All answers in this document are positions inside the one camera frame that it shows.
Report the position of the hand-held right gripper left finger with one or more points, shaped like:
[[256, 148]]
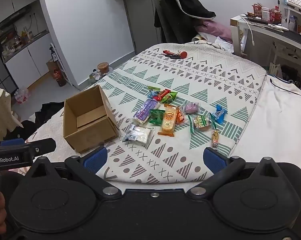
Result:
[[95, 159]]

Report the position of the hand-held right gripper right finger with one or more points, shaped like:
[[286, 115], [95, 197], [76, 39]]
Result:
[[213, 158]]

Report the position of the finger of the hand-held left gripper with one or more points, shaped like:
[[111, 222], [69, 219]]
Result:
[[41, 145], [13, 142]]

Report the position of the small clear stick packet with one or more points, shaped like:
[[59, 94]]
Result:
[[215, 138]]

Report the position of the brown cardboard box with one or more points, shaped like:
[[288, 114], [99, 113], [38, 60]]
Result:
[[90, 130]]

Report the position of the green label cake packet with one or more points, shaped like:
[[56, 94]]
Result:
[[200, 125]]

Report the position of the white clear snack packet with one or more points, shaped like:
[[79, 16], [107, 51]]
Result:
[[139, 134]]

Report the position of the small orange snack packet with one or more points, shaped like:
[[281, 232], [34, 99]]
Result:
[[180, 116]]

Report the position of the large orange bread packet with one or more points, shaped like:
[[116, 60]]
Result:
[[168, 121]]

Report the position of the purple snack packet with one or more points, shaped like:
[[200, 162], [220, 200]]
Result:
[[145, 111]]

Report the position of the dark green snack packet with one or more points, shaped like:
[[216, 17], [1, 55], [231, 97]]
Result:
[[156, 117]]

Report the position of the polka dot cloth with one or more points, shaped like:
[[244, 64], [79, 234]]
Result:
[[0, 115]]

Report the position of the black cloth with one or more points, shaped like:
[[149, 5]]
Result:
[[48, 112]]

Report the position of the pink plastic bag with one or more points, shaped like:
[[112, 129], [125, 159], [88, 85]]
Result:
[[23, 95]]

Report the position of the clear packet with pink mochi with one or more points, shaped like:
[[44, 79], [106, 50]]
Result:
[[191, 107]]

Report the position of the white duvet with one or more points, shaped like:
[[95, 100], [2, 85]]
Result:
[[278, 120]]

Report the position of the bright green snack packet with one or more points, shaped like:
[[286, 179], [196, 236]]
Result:
[[170, 96]]

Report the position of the brown paper bag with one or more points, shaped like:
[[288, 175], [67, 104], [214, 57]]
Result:
[[51, 67]]

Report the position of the red candy bar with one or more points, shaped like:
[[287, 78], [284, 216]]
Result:
[[163, 94]]

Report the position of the clear plastic bag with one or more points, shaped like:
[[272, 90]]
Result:
[[94, 77]]

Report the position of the triangle printed blanket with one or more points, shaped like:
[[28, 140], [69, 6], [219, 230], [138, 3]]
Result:
[[190, 75]]

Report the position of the white kitchen cabinet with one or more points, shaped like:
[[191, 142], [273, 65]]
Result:
[[23, 55]]

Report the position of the green and blue snack packet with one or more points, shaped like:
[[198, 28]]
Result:
[[153, 91]]

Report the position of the beige tote bag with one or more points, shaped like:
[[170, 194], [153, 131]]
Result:
[[275, 70]]

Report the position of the white crumpled paper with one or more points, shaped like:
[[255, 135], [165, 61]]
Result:
[[223, 44]]

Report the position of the pink pillow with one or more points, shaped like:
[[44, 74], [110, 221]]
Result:
[[215, 28]]

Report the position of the black chair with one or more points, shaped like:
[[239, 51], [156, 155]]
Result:
[[169, 30]]

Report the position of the white desk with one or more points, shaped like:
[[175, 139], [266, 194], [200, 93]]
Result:
[[263, 31]]

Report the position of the grey door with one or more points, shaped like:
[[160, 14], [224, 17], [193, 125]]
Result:
[[141, 25]]

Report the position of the black desk mat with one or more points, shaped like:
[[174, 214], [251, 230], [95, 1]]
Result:
[[300, 37]]

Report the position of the black jacket with grey lining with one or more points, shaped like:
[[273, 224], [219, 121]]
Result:
[[188, 6]]

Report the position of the red basket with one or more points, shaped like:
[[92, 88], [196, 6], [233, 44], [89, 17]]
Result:
[[257, 10], [274, 15]]

